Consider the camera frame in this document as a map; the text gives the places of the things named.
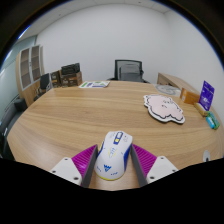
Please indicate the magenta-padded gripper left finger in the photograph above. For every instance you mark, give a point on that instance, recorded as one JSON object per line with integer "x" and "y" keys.
{"x": 68, "y": 169}

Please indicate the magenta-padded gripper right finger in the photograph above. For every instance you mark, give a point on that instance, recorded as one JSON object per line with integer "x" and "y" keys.
{"x": 156, "y": 168}

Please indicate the white computer mouse blue accents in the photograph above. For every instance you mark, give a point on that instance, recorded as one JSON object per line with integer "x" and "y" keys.
{"x": 111, "y": 156}

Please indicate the pink sheep-shaped mouse pad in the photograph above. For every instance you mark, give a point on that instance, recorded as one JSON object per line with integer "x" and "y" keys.
{"x": 164, "y": 108}

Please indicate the blue small box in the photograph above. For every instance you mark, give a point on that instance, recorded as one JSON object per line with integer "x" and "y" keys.
{"x": 210, "y": 122}

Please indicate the tan flat box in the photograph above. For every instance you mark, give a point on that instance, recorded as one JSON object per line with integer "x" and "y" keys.
{"x": 201, "y": 109}

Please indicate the black sofa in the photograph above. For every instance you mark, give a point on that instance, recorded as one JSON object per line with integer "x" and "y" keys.
{"x": 10, "y": 120}

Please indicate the orange cardboard box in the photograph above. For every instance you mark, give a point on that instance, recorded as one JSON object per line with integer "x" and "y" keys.
{"x": 190, "y": 96}

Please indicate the purple upright package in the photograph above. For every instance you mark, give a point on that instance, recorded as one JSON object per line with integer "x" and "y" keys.
{"x": 206, "y": 95}

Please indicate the white printed leaflet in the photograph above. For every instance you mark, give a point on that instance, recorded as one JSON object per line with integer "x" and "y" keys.
{"x": 94, "y": 84}

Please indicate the brown cardboard box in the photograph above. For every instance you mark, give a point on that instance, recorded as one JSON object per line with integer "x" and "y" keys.
{"x": 71, "y": 80}

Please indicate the wooden side desk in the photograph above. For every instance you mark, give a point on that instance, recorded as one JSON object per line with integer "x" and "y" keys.
{"x": 175, "y": 80}

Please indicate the black chair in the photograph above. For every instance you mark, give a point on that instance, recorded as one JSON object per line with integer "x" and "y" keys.
{"x": 44, "y": 81}

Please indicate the small dark box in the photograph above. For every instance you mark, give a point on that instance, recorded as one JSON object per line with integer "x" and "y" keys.
{"x": 55, "y": 79}

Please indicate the grey mesh office chair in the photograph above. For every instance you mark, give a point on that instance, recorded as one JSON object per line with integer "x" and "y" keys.
{"x": 130, "y": 71}

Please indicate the black cardboard box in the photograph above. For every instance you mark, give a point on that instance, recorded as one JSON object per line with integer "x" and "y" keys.
{"x": 70, "y": 68}

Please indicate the wooden shelf cabinet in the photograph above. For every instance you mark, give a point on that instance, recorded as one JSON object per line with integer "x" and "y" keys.
{"x": 30, "y": 71}

